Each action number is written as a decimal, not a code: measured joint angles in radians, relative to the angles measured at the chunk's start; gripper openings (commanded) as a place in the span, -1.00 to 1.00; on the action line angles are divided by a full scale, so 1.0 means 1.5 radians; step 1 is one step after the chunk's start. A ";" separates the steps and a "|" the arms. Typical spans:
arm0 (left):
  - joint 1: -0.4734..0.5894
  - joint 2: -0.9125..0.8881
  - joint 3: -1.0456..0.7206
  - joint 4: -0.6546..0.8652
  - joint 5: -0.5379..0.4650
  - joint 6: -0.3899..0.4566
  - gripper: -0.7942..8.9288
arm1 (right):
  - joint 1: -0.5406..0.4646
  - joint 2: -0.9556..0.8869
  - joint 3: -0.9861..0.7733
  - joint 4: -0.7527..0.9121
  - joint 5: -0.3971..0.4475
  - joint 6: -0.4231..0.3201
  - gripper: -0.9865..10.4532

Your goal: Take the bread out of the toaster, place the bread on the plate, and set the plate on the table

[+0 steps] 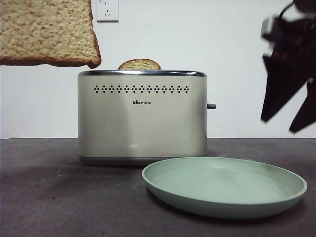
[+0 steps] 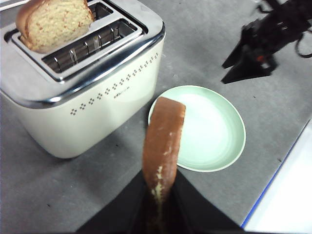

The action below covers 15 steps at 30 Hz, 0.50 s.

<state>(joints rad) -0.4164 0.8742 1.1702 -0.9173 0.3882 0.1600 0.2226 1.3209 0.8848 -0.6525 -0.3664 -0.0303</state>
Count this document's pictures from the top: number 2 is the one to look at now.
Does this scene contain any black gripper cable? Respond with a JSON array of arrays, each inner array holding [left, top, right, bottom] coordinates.
[[293, 34, 312, 59]]

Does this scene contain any white board with blue edge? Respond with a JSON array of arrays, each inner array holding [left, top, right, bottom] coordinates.
[[241, 119, 312, 234]]

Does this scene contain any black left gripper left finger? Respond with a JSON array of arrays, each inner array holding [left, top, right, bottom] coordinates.
[[76, 170, 147, 234]]

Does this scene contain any round-topped bread slice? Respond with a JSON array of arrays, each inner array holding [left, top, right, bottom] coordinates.
[[16, 0, 95, 55]]

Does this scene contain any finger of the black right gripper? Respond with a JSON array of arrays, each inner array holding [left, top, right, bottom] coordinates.
[[221, 39, 254, 69], [220, 60, 273, 85]]

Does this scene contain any pale green round plate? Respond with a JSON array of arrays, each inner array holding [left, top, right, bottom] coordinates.
[[148, 85, 246, 173]]

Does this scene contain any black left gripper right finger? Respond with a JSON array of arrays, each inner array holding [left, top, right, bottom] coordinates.
[[171, 170, 245, 234]]

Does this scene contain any cream toaster with chrome top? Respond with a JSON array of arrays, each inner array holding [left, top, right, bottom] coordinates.
[[0, 0, 166, 159]]

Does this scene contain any square toast bread slice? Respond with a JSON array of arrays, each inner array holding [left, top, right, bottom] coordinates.
[[142, 97, 186, 234]]

